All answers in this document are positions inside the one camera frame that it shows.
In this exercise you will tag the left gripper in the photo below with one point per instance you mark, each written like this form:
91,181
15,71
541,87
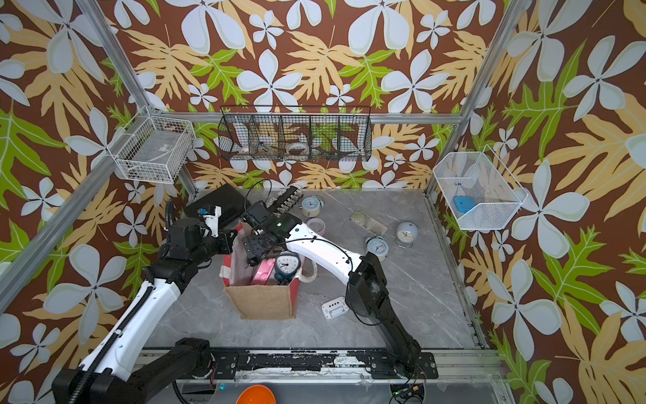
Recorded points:
225,238

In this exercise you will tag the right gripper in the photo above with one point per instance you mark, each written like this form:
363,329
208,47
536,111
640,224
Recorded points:
251,244

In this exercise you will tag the dark green alarm clock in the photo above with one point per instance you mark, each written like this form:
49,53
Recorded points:
286,266

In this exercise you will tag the pink twin-bell alarm clock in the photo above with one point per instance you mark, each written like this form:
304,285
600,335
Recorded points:
264,272

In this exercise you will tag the lilac round alarm clock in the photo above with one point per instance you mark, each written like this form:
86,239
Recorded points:
317,225

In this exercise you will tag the canvas bag with red sides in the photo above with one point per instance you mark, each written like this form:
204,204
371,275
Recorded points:
261,302

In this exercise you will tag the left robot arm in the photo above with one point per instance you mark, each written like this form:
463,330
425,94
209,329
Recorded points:
108,374

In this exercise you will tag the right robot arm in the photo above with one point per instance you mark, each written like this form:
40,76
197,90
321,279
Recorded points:
366,293

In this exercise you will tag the cream and blue alarm clock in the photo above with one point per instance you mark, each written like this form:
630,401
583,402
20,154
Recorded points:
311,206

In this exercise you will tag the mirror digital clock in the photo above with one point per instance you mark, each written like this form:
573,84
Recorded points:
369,223

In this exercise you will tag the small white digital clock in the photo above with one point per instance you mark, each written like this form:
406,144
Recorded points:
335,308

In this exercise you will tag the light blue twin-bell alarm clock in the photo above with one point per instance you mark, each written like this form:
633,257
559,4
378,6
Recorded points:
377,246

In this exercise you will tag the grey round globe clock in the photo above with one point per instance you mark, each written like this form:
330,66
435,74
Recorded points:
406,234

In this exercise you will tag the orange bowl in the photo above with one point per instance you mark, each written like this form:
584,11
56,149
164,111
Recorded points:
257,394

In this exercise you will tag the blue object in basket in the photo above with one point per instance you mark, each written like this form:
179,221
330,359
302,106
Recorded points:
464,204

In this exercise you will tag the socket set on black rail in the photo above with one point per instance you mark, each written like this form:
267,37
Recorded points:
288,199

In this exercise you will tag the black wire basket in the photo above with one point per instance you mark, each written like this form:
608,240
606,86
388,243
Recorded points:
295,132

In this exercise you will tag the white wire basket left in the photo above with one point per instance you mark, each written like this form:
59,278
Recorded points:
152,147

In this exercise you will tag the white wire basket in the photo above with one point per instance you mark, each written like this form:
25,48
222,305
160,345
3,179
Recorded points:
152,147
483,176

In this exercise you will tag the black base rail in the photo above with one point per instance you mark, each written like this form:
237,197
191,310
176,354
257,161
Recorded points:
314,364

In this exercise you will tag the white wire basket right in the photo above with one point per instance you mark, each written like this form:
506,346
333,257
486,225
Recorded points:
483,176

